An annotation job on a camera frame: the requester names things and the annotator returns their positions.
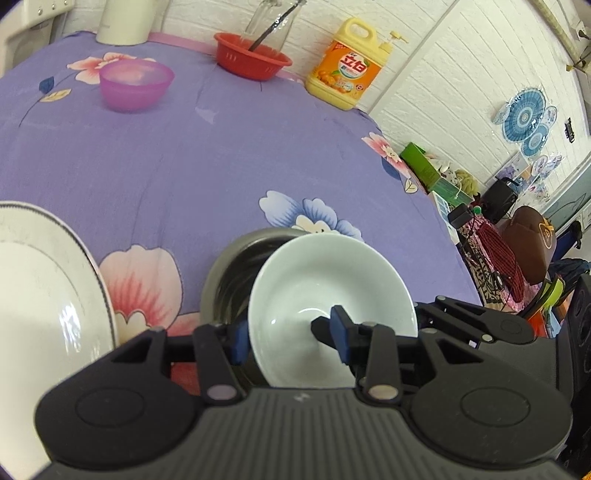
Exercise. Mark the white thermos jug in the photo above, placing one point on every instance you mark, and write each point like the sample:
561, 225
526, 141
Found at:
124, 23

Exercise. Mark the red patterned white ceramic bowl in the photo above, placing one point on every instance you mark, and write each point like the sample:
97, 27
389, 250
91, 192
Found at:
323, 277

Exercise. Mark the stainless steel bowl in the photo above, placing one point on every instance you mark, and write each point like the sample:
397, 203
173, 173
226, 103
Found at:
231, 286

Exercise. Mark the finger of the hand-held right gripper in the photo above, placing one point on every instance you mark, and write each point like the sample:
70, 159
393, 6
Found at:
322, 328
471, 321

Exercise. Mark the yellow detergent bottle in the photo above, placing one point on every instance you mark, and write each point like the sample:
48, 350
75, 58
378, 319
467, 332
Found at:
346, 74

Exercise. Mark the glass jar with utensil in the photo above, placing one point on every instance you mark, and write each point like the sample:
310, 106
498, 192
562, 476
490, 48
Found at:
277, 25

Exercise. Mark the patterned side table cloth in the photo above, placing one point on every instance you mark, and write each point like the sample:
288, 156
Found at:
485, 281

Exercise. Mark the black wall sign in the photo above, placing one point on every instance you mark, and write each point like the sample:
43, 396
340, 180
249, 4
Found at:
570, 129

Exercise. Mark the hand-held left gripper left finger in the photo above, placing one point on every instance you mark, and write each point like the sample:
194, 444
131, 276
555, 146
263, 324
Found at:
240, 341

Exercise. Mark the green plastic basket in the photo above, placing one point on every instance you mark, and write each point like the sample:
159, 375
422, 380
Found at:
418, 166

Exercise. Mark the wall poster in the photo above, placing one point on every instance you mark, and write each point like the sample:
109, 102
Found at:
517, 173

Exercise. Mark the black portable speaker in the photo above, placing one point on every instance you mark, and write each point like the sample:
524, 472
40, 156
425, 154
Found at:
501, 201

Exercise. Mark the pink plastic bowl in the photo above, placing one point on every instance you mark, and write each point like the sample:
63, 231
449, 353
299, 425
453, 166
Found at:
134, 92

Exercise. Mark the red plastic basket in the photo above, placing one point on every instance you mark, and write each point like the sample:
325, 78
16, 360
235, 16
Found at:
249, 64

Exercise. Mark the black power adapter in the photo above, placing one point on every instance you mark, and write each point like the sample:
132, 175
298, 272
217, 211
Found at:
461, 217

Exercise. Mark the clear glass jar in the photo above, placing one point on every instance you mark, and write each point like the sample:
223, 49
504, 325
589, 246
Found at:
258, 21

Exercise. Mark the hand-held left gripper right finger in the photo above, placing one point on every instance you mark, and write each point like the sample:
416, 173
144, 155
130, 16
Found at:
340, 332

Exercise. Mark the small blue paper fan decoration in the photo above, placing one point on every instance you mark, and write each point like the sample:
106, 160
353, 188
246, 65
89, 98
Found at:
535, 141

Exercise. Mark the purple floral tablecloth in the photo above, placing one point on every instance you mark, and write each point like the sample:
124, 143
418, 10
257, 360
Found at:
184, 161

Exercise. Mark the brown bag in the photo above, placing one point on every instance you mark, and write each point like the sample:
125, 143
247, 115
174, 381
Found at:
531, 244

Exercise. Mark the white plate with dark rim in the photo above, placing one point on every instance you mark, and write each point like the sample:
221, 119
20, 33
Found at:
37, 300

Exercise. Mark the white power strip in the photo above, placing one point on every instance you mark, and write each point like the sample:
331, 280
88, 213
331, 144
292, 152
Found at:
443, 208

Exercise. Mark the yellow loofah sponge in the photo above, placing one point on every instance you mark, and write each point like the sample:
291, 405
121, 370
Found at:
467, 181

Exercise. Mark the large blue paper fan decoration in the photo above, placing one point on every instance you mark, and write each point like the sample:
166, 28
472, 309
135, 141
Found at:
524, 113

